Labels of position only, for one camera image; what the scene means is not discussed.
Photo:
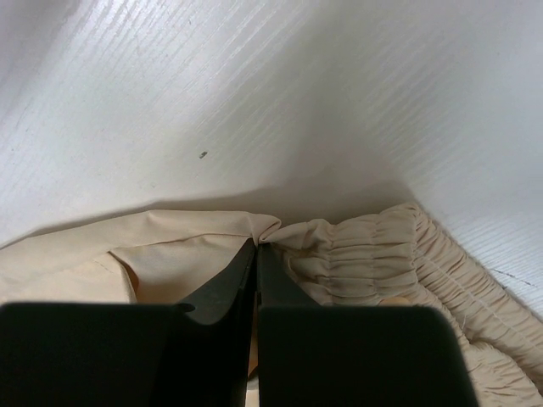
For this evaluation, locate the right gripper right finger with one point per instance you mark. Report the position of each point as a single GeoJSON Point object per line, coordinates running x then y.
{"type": "Point", "coordinates": [337, 355]}

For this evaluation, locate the beige trousers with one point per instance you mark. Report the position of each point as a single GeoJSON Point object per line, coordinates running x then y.
{"type": "Point", "coordinates": [399, 256]}

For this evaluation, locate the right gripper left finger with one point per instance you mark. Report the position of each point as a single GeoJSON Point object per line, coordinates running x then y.
{"type": "Point", "coordinates": [191, 353]}

